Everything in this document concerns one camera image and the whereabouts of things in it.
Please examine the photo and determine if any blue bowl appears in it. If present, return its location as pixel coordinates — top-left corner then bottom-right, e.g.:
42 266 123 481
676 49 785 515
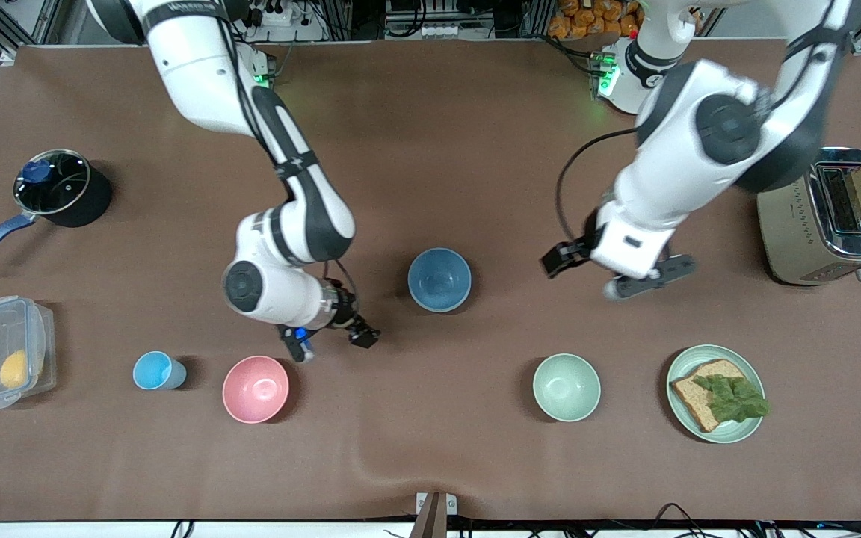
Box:
407 247 472 313

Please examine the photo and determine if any pink bowl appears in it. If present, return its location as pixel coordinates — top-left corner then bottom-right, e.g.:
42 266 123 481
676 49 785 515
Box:
222 355 291 424

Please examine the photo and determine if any pale mint bowl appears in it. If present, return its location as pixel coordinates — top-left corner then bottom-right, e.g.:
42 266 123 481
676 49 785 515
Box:
532 353 602 423

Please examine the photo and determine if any brown bread slice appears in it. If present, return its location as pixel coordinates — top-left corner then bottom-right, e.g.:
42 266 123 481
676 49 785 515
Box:
670 359 747 433

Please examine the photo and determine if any beige chrome toaster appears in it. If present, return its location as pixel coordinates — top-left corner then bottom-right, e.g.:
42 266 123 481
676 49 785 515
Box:
756 146 861 286

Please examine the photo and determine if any blue cup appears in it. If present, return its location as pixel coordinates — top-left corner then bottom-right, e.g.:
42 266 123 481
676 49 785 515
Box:
132 350 188 391

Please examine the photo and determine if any orange snack bag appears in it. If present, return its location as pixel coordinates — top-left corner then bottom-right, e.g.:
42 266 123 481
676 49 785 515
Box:
548 0 644 40

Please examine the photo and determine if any green lettuce leaf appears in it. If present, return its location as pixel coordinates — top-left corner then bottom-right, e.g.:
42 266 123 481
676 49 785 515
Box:
692 374 771 424

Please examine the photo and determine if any pale green plate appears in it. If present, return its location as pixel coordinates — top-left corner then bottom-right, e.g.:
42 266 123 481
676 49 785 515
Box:
666 344 766 445

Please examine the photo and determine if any black electronics box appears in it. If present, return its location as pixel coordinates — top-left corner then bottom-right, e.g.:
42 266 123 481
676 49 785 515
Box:
386 0 495 23

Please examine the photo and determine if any glass lid blue knob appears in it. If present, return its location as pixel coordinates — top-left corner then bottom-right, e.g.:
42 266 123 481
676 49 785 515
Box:
13 149 92 215

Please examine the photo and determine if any yellow fruit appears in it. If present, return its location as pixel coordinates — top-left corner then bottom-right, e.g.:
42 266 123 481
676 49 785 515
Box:
0 349 30 389

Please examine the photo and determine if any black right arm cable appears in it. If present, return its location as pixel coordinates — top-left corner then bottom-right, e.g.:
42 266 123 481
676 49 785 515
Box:
330 258 360 303

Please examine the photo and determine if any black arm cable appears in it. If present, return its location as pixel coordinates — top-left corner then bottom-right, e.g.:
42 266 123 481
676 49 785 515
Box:
330 258 360 303
555 129 639 247

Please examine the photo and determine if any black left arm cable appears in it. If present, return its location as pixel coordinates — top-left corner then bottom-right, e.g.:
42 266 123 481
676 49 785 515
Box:
555 129 639 247

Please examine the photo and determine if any metal bracket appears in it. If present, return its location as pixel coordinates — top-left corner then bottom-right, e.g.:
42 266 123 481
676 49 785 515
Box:
415 491 458 538

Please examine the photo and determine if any black pot blue handle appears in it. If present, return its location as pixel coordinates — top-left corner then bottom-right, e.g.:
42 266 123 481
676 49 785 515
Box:
0 148 113 272

